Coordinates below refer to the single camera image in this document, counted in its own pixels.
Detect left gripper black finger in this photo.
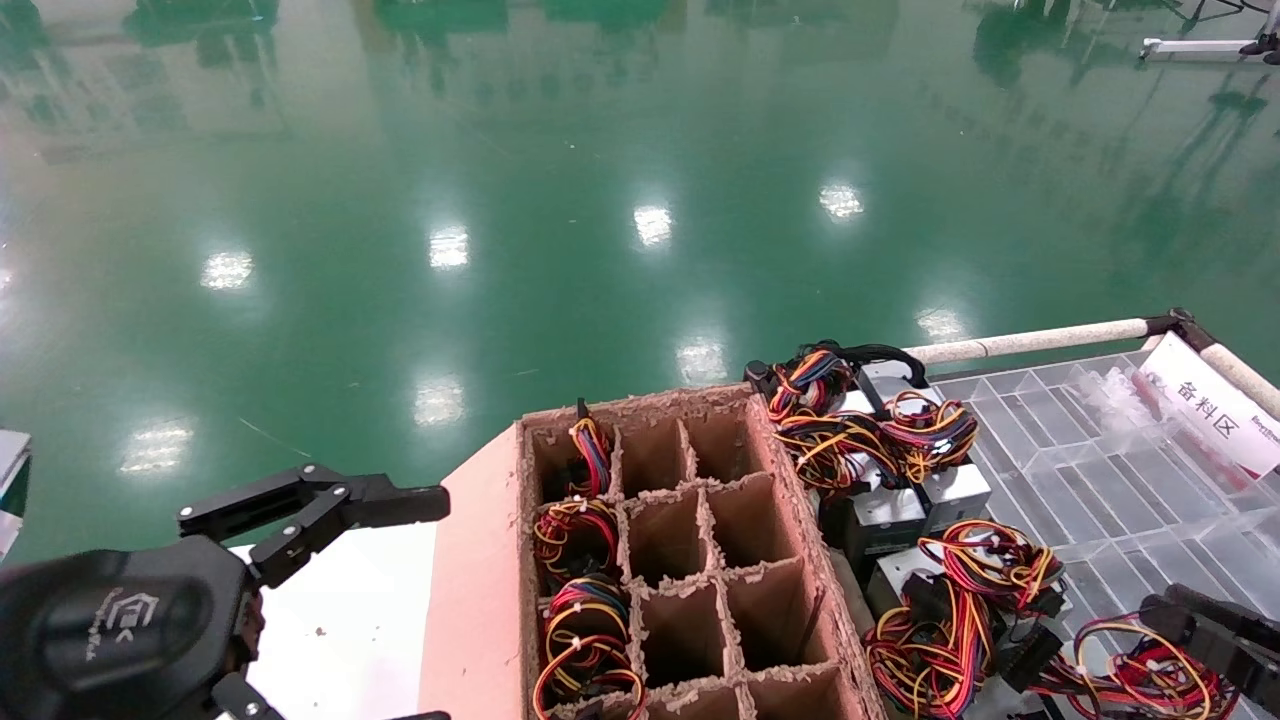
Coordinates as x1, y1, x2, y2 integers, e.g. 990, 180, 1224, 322
212, 672, 451, 720
178, 463, 451, 591

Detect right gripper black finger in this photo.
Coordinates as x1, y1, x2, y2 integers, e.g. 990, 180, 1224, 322
1138, 583, 1280, 716

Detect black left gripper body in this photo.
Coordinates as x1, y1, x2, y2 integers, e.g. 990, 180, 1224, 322
0, 535, 266, 720

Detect cardboard box with dividers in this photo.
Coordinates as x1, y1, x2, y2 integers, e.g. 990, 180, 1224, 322
418, 385, 886, 720

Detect white grey edge object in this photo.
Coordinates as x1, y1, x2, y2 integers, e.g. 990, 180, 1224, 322
0, 430, 33, 563

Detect clear plastic organizer tray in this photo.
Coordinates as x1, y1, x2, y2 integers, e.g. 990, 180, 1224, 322
930, 350, 1280, 641

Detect white sign with Chinese text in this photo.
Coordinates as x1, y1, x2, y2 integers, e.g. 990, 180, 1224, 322
1135, 332, 1280, 479

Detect clear plastic parts bag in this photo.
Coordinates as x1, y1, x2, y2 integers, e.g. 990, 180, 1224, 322
1075, 365, 1186, 441

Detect black pipe connector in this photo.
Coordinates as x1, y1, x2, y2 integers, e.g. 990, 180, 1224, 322
1143, 307, 1216, 353

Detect power supply with coloured wires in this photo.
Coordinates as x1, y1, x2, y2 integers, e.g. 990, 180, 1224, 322
532, 497, 623, 583
862, 518, 1069, 720
880, 390, 993, 533
775, 412, 929, 576
565, 398, 613, 499

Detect white frame pipe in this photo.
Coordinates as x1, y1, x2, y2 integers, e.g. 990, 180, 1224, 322
1200, 342, 1280, 419
903, 318, 1151, 366

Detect wire bundles in left cells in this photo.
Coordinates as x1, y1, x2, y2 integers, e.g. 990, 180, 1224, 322
532, 572, 649, 720

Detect power supply with black cable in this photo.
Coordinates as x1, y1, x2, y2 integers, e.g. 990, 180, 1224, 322
743, 340, 931, 421

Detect white floor frame bar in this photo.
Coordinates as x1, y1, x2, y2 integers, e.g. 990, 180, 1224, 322
1140, 37, 1271, 63

